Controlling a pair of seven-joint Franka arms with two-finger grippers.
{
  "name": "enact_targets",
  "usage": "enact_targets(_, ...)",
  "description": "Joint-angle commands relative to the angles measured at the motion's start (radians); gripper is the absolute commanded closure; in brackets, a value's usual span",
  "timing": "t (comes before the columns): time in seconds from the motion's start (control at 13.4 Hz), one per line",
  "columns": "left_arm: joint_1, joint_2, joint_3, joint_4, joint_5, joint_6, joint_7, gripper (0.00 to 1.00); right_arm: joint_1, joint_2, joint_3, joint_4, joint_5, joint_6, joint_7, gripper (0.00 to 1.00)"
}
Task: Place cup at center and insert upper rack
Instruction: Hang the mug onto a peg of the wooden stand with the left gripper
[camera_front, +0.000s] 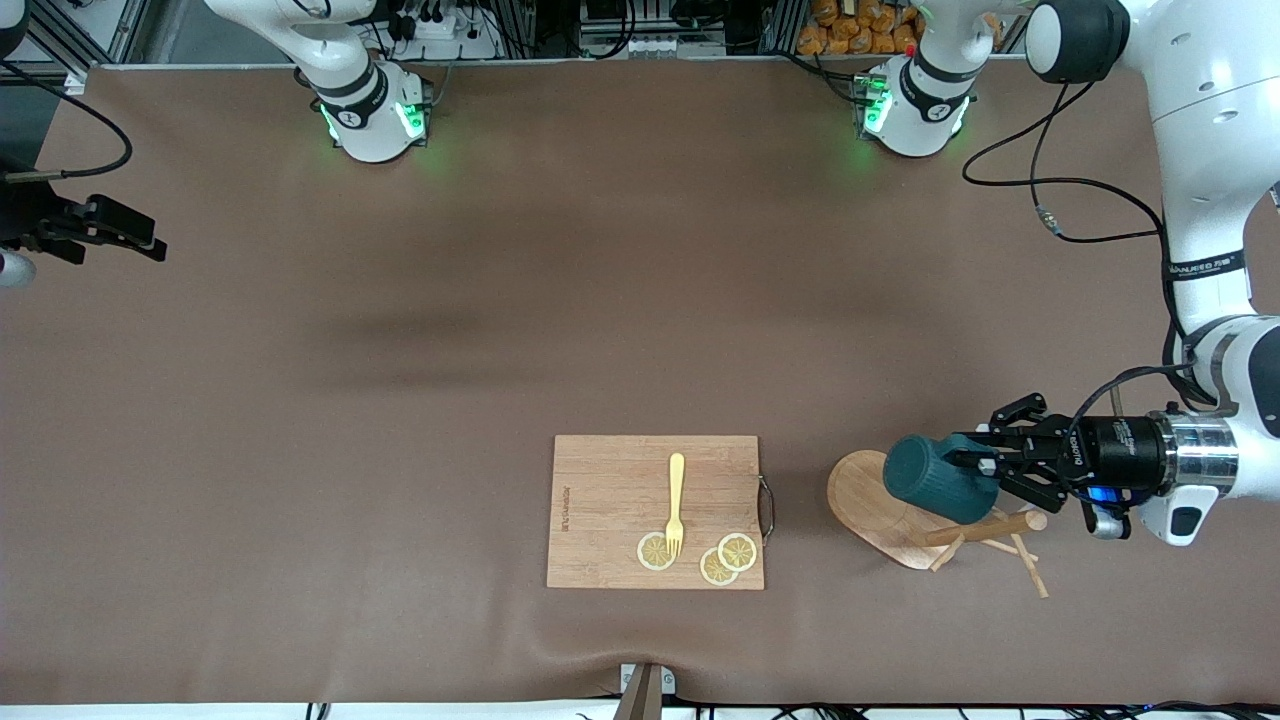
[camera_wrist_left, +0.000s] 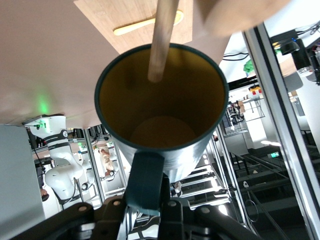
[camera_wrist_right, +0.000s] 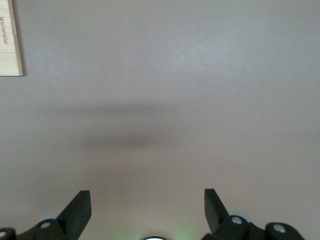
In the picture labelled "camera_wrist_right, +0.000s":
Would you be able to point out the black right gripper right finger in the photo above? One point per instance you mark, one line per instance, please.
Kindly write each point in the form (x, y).
(213, 210)

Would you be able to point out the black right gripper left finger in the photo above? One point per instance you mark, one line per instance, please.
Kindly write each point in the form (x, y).
(76, 215)

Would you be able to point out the brown table mat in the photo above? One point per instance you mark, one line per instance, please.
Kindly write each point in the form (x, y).
(175, 75)

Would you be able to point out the wooden cutting board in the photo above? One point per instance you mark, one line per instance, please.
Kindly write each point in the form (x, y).
(8, 50)

